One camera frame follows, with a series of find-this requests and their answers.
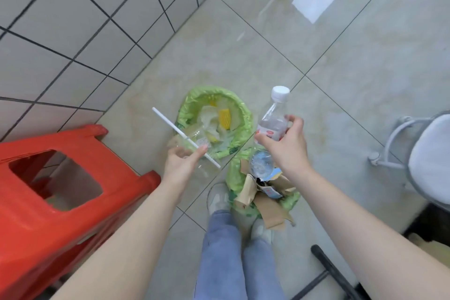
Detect clear plastic water bottle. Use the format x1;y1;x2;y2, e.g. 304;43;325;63
248;86;291;177

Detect clear plastic film scraps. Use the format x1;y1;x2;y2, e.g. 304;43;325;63
195;97;240;144

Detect person's left hand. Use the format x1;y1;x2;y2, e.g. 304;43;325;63
163;145;209;198

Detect person's right forearm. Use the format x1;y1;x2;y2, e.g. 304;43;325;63
299;166;450;300

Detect person's right hand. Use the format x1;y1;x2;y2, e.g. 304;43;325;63
254;115;312;179

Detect grey metal chair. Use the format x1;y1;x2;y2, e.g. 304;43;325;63
368;110;450;205

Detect person's left forearm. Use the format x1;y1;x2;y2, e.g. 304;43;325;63
49;176;187;300

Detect person's right leg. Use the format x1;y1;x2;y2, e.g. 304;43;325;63
242;236;285;300

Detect brown cardboard pieces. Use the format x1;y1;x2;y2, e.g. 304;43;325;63
233;159;296;230

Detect yellow plush toy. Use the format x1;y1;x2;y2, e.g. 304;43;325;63
407;232;450;251

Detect person's left leg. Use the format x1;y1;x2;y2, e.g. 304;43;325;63
193;210;247;300

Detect person's leg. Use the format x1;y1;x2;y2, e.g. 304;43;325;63
193;210;247;300
242;236;285;300

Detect person's right white shoe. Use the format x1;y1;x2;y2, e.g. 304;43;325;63
250;218;274;244

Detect clear plastic cup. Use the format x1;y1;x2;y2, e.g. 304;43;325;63
167;124;220;177

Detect white round seat cushion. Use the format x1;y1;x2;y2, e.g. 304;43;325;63
407;113;450;197

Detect person's white shoe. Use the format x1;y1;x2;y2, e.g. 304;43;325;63
206;183;231;216
250;218;274;244

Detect white drinking straw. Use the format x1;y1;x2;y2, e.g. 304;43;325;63
151;107;221;169

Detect person's left white shoe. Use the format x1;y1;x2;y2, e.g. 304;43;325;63
206;183;231;216

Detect black metal rack frame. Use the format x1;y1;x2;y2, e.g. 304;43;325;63
292;245;370;300

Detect red plastic stool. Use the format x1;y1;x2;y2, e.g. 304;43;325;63
0;124;162;300

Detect white paper scraps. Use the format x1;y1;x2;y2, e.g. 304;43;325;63
260;168;284;199

